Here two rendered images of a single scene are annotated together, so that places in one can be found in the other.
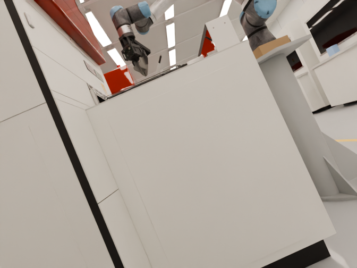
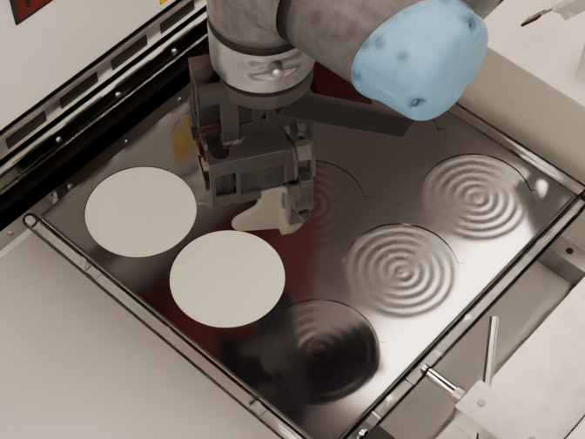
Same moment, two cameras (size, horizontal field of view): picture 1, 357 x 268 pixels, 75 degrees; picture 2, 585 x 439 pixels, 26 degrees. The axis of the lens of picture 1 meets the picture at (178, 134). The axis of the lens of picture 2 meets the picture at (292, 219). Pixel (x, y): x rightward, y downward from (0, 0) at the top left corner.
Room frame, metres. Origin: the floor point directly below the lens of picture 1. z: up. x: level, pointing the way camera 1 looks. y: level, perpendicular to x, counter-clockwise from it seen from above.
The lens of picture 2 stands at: (0.71, -0.40, 1.83)
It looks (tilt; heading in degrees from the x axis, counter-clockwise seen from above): 54 degrees down; 43
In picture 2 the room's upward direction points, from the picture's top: straight up
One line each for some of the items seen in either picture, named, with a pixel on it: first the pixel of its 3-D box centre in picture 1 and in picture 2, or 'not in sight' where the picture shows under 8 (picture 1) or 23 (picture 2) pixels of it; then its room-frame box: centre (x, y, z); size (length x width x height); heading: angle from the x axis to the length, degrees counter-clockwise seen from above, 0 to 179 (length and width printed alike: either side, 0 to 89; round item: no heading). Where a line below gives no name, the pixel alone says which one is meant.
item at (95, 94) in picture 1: (110, 107); (137, 99); (1.20, 0.27, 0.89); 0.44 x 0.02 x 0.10; 1
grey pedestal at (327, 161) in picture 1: (314, 116); not in sight; (1.33, -0.74, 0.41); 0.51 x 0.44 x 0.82; 98
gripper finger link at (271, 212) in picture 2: (142, 66); (266, 215); (1.13, 0.03, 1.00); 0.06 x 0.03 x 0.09; 148
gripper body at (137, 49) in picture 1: (131, 48); (254, 117); (1.13, 0.04, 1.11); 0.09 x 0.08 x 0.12; 148
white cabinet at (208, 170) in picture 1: (202, 167); not in sight; (1.30, -0.05, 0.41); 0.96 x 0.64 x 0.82; 1
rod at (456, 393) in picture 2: not in sight; (444, 384); (1.16, -0.15, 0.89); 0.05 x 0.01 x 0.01; 91
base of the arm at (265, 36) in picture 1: (260, 40); not in sight; (1.31, -0.64, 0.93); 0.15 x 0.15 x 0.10
